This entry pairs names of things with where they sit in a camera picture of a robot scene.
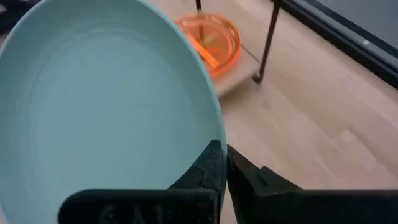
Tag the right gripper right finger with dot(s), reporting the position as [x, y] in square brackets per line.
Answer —
[258, 199]

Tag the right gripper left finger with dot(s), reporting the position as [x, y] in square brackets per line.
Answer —
[199, 186]

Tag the mint green opaque plate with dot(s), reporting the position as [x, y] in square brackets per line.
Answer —
[109, 109]

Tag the red transparent plastic plate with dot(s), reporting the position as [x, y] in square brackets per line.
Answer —
[203, 53]

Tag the orange transparent plastic plate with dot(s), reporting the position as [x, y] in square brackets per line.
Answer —
[231, 53]

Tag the black metal wooden shelf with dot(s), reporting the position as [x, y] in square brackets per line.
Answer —
[236, 81]

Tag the black table rig frame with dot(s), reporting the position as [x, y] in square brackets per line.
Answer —
[342, 39]

